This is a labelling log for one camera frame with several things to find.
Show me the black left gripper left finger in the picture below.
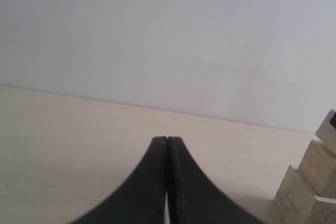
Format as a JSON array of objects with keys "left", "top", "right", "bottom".
[{"left": 72, "top": 136, "right": 167, "bottom": 224}]

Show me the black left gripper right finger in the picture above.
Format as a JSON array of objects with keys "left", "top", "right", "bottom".
[{"left": 166, "top": 136, "right": 262, "bottom": 224}]

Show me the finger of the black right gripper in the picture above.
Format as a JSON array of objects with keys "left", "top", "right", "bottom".
[{"left": 330, "top": 113, "right": 336, "bottom": 129}]

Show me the second largest wooden cube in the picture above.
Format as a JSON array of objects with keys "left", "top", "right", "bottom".
[{"left": 298, "top": 140, "right": 335, "bottom": 198}]

